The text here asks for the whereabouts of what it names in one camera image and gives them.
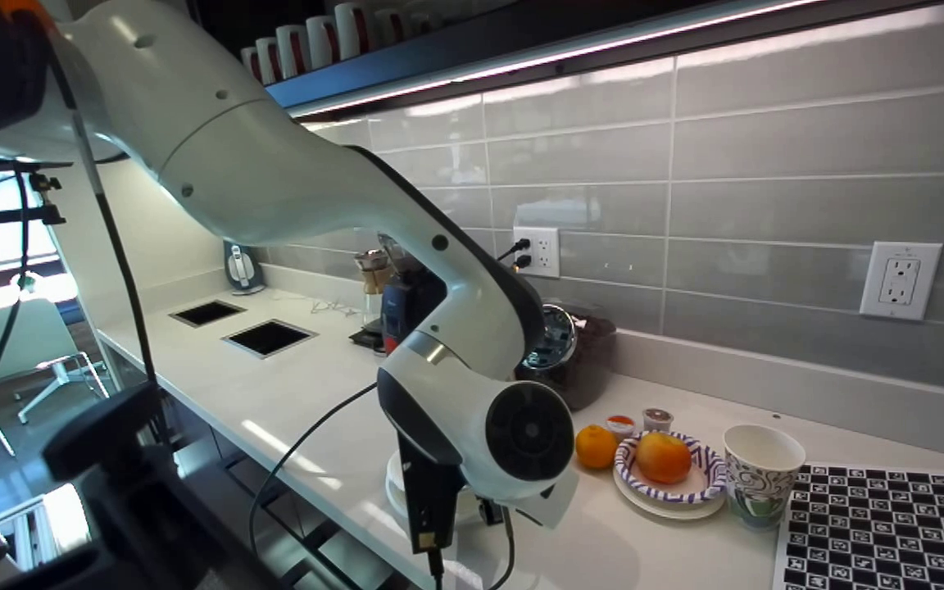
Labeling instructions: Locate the small round metal appliance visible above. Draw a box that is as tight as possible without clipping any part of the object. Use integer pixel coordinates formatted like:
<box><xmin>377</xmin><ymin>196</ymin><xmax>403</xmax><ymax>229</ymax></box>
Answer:
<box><xmin>219</xmin><ymin>240</ymin><xmax>268</xmax><ymax>295</ymax></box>

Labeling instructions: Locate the black white checkerboard mat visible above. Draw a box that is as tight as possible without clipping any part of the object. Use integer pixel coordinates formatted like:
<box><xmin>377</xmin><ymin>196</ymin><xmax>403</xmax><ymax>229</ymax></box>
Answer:
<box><xmin>769</xmin><ymin>462</ymin><xmax>944</xmax><ymax>590</ymax></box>

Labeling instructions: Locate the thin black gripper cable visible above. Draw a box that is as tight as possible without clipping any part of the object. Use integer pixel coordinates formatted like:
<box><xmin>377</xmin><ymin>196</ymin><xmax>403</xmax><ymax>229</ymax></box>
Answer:
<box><xmin>486</xmin><ymin>504</ymin><xmax>518</xmax><ymax>590</ymax></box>

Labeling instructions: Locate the under-shelf light strip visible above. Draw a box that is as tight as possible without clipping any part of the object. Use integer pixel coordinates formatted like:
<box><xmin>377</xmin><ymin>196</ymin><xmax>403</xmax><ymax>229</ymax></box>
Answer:
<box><xmin>294</xmin><ymin>0</ymin><xmax>944</xmax><ymax>140</ymax></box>

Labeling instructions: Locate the white mug red handle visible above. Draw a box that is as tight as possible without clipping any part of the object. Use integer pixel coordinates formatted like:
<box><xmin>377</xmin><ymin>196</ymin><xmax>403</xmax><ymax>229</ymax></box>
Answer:
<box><xmin>253</xmin><ymin>32</ymin><xmax>282</xmax><ymax>84</ymax></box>
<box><xmin>239</xmin><ymin>42</ymin><xmax>262</xmax><ymax>91</ymax></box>
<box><xmin>272</xmin><ymin>22</ymin><xmax>309</xmax><ymax>80</ymax></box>
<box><xmin>332</xmin><ymin>0</ymin><xmax>370</xmax><ymax>62</ymax></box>
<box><xmin>305</xmin><ymin>12</ymin><xmax>337</xmax><ymax>73</ymax></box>

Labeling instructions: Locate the dark coffee machine chrome top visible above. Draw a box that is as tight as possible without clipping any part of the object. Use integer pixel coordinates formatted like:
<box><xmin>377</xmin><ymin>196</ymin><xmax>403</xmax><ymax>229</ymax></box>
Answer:
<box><xmin>541</xmin><ymin>300</ymin><xmax>619</xmax><ymax>417</ymax></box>

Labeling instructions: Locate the orange fruit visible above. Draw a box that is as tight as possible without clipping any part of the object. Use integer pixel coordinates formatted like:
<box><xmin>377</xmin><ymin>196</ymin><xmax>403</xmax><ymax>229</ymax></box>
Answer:
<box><xmin>575</xmin><ymin>423</ymin><xmax>623</xmax><ymax>475</ymax></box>
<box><xmin>631</xmin><ymin>431</ymin><xmax>698</xmax><ymax>487</ymax></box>

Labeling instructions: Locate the black power cord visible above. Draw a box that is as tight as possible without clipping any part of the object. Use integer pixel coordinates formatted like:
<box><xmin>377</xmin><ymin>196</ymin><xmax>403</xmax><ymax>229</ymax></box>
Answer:
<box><xmin>492</xmin><ymin>235</ymin><xmax>536</xmax><ymax>276</ymax></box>

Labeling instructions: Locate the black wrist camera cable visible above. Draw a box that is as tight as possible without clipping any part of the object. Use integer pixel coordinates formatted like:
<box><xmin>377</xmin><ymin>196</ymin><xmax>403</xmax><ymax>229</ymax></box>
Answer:
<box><xmin>244</xmin><ymin>381</ymin><xmax>383</xmax><ymax>559</ymax></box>

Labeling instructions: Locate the black wall shelf unit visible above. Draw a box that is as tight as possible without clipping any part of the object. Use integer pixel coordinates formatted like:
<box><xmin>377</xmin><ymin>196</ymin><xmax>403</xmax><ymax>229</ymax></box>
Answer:
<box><xmin>191</xmin><ymin>0</ymin><xmax>933</xmax><ymax>126</ymax></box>

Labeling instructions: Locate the striped rim paper plate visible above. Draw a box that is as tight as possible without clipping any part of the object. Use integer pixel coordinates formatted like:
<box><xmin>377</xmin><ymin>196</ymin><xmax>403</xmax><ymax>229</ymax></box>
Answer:
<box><xmin>614</xmin><ymin>427</ymin><xmax>735</xmax><ymax>523</ymax></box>

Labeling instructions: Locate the white outlet with plugs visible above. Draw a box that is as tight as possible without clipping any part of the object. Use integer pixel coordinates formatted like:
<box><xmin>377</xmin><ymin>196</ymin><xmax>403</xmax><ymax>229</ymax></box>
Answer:
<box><xmin>510</xmin><ymin>223</ymin><xmax>563</xmax><ymax>280</ymax></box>

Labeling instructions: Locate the large patterned cup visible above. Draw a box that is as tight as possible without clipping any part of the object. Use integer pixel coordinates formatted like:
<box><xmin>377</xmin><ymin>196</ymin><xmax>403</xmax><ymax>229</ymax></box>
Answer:
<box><xmin>718</xmin><ymin>423</ymin><xmax>809</xmax><ymax>528</ymax></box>

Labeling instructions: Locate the black camera stand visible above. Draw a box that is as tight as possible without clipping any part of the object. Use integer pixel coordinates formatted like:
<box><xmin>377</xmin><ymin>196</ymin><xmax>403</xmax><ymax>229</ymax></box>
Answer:
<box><xmin>0</xmin><ymin>152</ymin><xmax>72</xmax><ymax>232</ymax></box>

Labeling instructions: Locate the white outdoor chair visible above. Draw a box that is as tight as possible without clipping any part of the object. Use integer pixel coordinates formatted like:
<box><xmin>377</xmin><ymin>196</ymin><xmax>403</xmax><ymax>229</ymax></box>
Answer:
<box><xmin>0</xmin><ymin>295</ymin><xmax>116</xmax><ymax>455</ymax></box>

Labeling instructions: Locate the white wall outlet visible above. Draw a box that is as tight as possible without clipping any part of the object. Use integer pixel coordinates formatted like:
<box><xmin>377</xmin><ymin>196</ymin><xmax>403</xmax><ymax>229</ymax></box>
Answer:
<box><xmin>858</xmin><ymin>240</ymin><xmax>944</xmax><ymax>325</ymax></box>

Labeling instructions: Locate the coffee bean glass jar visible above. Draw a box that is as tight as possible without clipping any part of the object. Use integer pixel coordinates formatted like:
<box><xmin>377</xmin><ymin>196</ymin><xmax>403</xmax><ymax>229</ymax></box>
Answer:
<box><xmin>349</xmin><ymin>243</ymin><xmax>399</xmax><ymax>298</ymax></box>

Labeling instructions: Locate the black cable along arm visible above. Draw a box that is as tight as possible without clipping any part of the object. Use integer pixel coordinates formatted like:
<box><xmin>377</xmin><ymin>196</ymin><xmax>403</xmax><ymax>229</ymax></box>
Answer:
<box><xmin>44</xmin><ymin>25</ymin><xmax>163</xmax><ymax>398</ymax></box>

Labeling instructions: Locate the black metal cart frame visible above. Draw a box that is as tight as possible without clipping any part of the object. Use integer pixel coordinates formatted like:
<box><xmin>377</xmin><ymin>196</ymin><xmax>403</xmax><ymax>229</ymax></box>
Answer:
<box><xmin>0</xmin><ymin>381</ymin><xmax>311</xmax><ymax>590</ymax></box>

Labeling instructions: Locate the blue red package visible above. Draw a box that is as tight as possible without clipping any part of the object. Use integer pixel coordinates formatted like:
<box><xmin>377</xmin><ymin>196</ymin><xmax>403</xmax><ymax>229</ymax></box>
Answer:
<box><xmin>377</xmin><ymin>260</ymin><xmax>448</xmax><ymax>354</ymax></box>

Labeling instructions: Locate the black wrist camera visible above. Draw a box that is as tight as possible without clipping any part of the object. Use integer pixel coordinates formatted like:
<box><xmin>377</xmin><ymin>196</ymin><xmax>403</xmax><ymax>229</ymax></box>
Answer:
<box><xmin>396</xmin><ymin>427</ymin><xmax>464</xmax><ymax>557</ymax></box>

